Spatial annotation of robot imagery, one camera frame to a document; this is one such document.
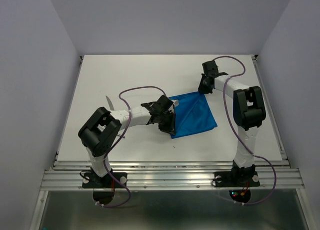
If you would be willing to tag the blue cloth napkin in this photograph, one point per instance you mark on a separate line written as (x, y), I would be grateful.
(193, 115)

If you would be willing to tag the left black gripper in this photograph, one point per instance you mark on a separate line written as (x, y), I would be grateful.
(170, 128)

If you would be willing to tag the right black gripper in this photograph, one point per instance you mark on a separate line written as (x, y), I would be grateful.
(201, 88)

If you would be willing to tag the green handled knife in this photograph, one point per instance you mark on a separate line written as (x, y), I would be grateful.
(110, 104)

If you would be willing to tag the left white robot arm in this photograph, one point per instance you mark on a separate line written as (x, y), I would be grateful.
(100, 130)

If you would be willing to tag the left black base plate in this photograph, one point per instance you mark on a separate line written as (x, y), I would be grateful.
(92, 181)

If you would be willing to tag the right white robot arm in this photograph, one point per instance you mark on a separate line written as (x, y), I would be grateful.
(245, 111)

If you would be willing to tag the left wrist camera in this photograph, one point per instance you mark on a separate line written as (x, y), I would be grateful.
(175, 102)

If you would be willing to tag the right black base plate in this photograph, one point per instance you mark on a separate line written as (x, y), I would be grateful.
(223, 179)

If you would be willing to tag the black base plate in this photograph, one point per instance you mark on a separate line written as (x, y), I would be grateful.
(92, 181)
(223, 179)

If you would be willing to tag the aluminium rail frame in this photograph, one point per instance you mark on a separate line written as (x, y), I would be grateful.
(176, 195)

